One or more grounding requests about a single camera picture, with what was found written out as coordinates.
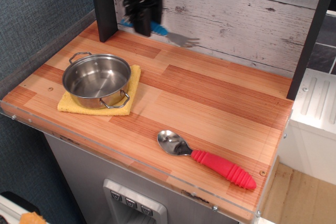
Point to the blue handled metal fork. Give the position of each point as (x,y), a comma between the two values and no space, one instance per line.
(156,28)

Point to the small stainless steel pot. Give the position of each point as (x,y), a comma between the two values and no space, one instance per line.
(97,81)

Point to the yellow folded cloth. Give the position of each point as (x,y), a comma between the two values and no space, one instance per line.
(67,104)

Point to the clear acrylic edge guard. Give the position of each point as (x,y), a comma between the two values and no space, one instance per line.
(131,143)

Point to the grey toy fridge cabinet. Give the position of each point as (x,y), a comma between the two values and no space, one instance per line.
(85,173)

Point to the silver dispenser panel with buttons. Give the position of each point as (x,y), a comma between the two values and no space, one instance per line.
(129,206)

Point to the white toy sink drainboard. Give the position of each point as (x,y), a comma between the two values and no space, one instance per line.
(308,143)

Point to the orange and black object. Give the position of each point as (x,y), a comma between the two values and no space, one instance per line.
(15,209)

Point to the red handled metal spoon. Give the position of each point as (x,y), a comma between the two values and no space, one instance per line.
(174,144)

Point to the black right upright post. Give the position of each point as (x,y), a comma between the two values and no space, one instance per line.
(311,38)

